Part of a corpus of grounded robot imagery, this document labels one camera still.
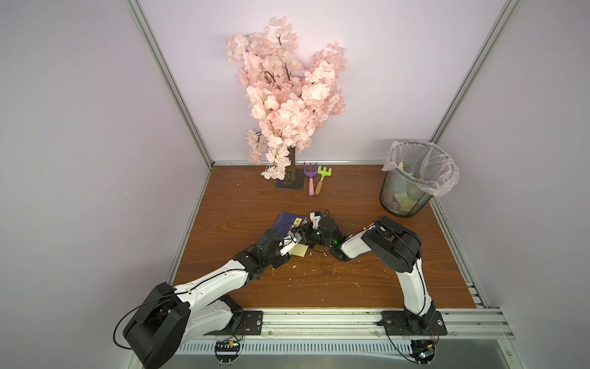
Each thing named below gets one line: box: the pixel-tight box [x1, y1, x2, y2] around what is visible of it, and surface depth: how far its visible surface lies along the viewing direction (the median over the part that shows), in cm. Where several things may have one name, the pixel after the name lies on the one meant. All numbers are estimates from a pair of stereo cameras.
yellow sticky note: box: [288, 243, 309, 258], surface depth 90 cm
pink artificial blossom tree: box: [226, 15, 349, 190], surface depth 75 cm
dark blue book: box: [271, 210, 308, 237], surface depth 99 cm
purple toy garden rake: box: [303, 162, 319, 197], surface depth 116 cm
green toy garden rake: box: [314, 165, 332, 197], surface depth 117 cm
